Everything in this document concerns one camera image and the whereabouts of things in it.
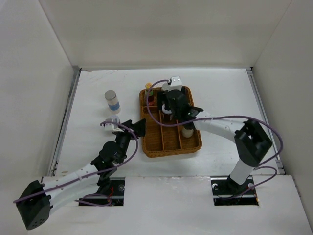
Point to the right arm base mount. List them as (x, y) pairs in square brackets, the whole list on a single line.
[(227, 193)]

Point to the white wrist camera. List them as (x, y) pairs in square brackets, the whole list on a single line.
[(176, 83), (110, 126)]

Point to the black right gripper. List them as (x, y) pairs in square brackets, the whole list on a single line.
[(161, 95)]

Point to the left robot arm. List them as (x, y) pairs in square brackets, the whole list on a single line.
[(40, 200)]

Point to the silver-topped white seasoning grinder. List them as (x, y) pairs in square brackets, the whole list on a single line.
[(187, 130)]

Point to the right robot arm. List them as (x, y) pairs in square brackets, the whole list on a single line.
[(252, 142)]

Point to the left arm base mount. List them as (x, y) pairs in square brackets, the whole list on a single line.
[(111, 195)]

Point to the white-lid dark spice jar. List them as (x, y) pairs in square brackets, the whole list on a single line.
[(167, 114)]

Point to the blue-label jar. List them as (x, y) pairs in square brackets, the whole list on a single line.
[(112, 101), (166, 87)]

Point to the red sauce bottle yellow cap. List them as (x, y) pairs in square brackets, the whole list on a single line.
[(149, 95)]

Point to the brown wicker divided basket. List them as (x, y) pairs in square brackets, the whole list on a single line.
[(160, 141)]

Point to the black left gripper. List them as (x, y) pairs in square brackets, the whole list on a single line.
[(138, 127)]

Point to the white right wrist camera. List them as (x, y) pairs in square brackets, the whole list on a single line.
[(176, 83)]

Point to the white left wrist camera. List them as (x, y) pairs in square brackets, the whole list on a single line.
[(110, 126)]

